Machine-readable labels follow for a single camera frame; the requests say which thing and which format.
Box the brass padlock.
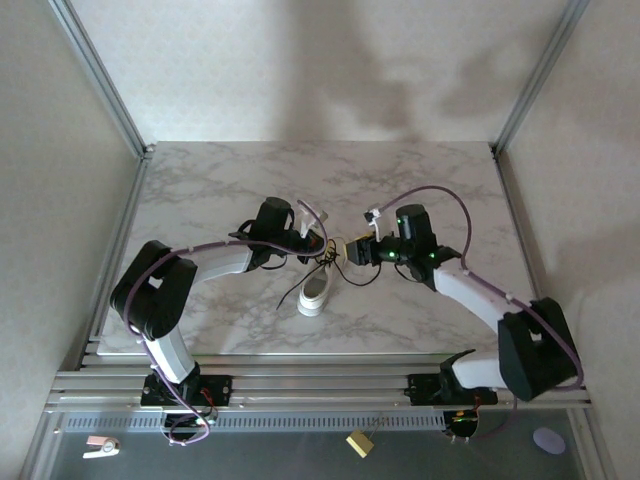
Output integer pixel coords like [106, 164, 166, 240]
[345, 415, 388, 459]

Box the white sneaker with black laces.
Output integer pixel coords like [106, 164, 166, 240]
[277, 239, 384, 312]

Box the pink and white clip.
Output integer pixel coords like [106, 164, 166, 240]
[82, 435, 122, 460]

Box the base electronics board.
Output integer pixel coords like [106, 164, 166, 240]
[441, 409, 482, 442]
[160, 411, 220, 437]

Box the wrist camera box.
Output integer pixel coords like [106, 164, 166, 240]
[361, 206, 387, 245]
[296, 199, 330, 239]

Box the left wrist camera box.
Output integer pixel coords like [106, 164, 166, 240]
[296, 199, 330, 239]

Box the purple oval object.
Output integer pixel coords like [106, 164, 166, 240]
[532, 427, 567, 456]

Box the aluminium side rail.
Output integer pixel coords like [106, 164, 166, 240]
[74, 152, 152, 371]
[492, 149, 562, 369]

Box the aluminium corner post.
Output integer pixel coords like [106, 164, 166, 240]
[47, 0, 155, 157]
[491, 0, 592, 155]

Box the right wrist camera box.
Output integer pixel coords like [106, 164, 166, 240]
[361, 206, 387, 245]

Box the grey slotted cable duct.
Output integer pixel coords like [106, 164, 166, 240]
[64, 410, 447, 434]

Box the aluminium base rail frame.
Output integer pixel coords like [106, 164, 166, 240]
[44, 352, 594, 414]

